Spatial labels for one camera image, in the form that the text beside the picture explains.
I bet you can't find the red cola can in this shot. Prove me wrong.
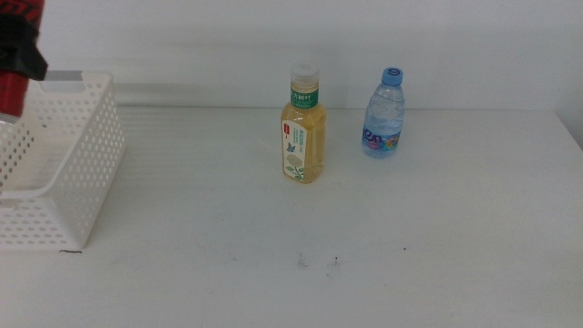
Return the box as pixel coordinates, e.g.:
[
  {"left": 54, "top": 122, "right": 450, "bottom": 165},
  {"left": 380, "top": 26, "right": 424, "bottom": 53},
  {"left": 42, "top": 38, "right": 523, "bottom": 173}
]
[{"left": 0, "top": 0, "right": 46, "bottom": 120}]

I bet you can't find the yellow tea bottle green label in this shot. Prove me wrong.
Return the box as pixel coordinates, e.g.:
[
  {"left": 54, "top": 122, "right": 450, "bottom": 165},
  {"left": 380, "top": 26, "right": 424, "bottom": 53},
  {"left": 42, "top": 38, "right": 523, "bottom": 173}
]
[{"left": 280, "top": 59, "right": 328, "bottom": 185}]

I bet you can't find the clear water bottle blue cap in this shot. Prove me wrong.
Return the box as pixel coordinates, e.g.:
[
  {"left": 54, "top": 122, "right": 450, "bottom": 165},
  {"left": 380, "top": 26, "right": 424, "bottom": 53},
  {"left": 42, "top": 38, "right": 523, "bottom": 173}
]
[{"left": 361, "top": 67, "right": 406, "bottom": 160}]

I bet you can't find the white perforated plastic basket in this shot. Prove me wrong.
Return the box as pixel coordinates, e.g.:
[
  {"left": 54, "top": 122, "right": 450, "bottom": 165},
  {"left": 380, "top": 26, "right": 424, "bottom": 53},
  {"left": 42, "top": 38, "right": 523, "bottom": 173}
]
[{"left": 0, "top": 71, "right": 127, "bottom": 251}]

